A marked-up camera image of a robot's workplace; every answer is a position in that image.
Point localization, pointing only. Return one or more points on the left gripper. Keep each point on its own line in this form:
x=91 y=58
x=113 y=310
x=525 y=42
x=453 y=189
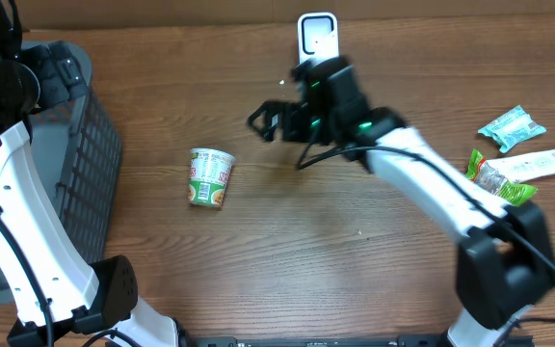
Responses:
x=60 y=71

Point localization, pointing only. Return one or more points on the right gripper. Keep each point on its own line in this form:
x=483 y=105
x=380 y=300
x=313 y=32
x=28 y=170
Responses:
x=290 y=128

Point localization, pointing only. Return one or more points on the instant noodle cup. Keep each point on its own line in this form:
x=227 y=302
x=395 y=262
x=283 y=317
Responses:
x=210 y=171

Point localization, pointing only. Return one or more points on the green snack bag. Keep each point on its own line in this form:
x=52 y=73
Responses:
x=492 y=180

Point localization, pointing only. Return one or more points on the teal snack packet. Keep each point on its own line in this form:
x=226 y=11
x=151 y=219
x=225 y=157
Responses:
x=512 y=128

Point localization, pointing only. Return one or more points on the white conditioner tube gold cap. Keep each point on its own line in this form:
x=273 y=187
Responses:
x=526 y=167

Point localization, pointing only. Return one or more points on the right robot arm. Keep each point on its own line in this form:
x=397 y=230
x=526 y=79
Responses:
x=505 y=260

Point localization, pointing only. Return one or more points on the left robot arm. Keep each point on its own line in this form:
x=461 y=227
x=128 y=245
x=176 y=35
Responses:
x=56 y=292

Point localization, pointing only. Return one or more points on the white barcode scanner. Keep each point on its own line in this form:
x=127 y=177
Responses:
x=317 y=37

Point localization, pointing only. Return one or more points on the grey plastic shopping basket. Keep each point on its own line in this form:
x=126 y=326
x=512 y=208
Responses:
x=77 y=152

